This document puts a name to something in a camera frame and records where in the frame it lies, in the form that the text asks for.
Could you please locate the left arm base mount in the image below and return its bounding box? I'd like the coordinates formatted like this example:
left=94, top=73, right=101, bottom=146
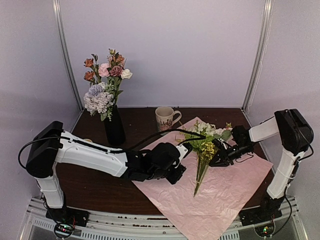
left=43, top=200, right=90, bottom=240

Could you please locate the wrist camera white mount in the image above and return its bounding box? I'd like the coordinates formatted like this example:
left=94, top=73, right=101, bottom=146
left=212, top=138, right=232, bottom=150
left=176, top=144, right=190, bottom=161

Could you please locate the pink rose stem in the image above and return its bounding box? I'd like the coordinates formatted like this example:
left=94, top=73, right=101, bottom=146
left=97, top=49, right=126, bottom=83

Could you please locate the cream printed mug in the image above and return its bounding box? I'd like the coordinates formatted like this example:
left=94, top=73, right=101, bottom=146
left=155, top=106, right=182, bottom=132

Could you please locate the aluminium frame post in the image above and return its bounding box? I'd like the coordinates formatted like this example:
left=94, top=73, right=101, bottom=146
left=52, top=0, right=84, bottom=112
left=242, top=0, right=274, bottom=114

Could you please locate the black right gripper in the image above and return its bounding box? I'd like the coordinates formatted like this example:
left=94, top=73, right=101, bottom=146
left=209, top=142, right=252, bottom=167

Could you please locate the pink tissue wrapping sheet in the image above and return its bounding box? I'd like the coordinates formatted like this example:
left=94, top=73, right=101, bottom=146
left=131, top=116, right=274, bottom=240

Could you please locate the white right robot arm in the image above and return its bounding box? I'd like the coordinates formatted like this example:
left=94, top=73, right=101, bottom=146
left=209, top=108, right=314, bottom=200

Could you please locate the left aluminium frame post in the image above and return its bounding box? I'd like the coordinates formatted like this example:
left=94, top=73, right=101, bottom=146
left=52, top=0, right=84, bottom=112

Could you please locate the floral mug yellow inside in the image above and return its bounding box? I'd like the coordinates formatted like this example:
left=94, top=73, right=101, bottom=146
left=83, top=138, right=93, bottom=143

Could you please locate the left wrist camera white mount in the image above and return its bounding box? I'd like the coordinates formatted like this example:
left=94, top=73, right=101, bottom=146
left=176, top=144, right=190, bottom=161

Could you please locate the mauve and white flower stem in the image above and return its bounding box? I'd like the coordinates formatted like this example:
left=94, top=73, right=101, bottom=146
left=109, top=65, right=133, bottom=105

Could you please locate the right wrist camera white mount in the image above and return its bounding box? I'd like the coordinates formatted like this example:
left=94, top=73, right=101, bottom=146
left=212, top=138, right=232, bottom=150

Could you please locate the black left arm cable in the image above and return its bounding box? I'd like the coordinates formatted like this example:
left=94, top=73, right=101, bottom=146
left=17, top=127, right=207, bottom=171

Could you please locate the right aluminium frame post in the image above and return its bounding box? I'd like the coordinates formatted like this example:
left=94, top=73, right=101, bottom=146
left=242, top=0, right=274, bottom=114

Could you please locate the white vented front rail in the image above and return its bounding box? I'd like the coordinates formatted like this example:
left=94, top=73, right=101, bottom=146
left=18, top=197, right=309, bottom=240

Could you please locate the purple flower bouquet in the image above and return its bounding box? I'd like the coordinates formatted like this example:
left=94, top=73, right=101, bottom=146
left=177, top=120, right=233, bottom=196

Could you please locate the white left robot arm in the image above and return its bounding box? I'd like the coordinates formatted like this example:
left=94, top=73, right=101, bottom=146
left=23, top=121, right=193, bottom=222

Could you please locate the black tall vase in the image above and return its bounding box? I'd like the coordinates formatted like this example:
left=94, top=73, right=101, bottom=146
left=103, top=105, right=126, bottom=146

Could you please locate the blue white hydrangea bunch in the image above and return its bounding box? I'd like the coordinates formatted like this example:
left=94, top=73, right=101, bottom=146
left=83, top=82, right=115, bottom=121

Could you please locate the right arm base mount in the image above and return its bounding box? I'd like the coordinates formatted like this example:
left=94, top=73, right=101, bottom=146
left=239, top=196, right=285, bottom=237

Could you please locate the orange brown flower stem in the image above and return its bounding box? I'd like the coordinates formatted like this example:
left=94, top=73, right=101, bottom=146
left=83, top=54, right=102, bottom=86

